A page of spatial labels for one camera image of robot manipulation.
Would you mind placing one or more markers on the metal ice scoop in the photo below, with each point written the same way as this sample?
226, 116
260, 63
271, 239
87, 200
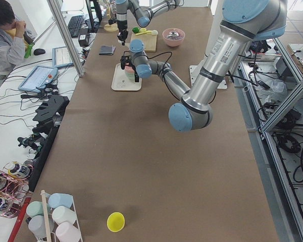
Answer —
173, 35

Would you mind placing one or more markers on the green lime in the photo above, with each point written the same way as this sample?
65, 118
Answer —
135, 30

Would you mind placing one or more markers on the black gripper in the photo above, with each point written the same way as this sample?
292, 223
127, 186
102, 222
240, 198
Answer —
137, 71
121, 25

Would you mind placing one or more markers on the blue teach pendant near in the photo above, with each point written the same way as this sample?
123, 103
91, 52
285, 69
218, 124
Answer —
38, 78

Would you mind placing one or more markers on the black keyboard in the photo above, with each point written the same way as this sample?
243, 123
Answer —
74, 25

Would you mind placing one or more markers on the pink plastic cup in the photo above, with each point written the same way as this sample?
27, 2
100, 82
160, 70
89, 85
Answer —
68, 232

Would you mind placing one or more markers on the small pink bowl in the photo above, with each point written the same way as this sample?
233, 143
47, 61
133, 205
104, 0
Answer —
129, 69

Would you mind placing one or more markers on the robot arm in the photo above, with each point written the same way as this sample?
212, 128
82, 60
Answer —
143, 16
242, 22

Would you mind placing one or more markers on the grey folded cloth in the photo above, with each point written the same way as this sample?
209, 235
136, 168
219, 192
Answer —
106, 50

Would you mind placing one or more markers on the blue plastic cup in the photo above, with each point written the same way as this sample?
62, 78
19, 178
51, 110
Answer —
60, 199

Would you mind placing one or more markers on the blue teach pendant far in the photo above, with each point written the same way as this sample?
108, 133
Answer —
61, 57

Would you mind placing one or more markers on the yellow plastic cup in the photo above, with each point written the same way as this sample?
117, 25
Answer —
115, 222

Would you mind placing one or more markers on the cream rabbit tray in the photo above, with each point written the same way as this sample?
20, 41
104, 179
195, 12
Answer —
121, 83

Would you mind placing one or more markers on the bamboo cutting board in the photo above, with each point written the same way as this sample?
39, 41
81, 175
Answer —
149, 41

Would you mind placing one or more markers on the blue teach pendant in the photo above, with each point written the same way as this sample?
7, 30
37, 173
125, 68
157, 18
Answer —
61, 57
38, 78

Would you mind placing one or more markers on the large pink bowl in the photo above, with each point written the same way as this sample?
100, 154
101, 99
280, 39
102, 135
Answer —
173, 42

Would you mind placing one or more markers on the person in white coat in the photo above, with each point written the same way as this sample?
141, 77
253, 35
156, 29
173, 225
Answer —
15, 39

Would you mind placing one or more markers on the white plastic cup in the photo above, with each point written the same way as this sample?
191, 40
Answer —
63, 214

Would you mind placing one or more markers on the yellow plastic knife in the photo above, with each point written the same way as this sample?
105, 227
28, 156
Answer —
145, 32

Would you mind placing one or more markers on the wooden cup tree stand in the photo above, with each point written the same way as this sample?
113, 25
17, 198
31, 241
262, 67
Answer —
111, 14

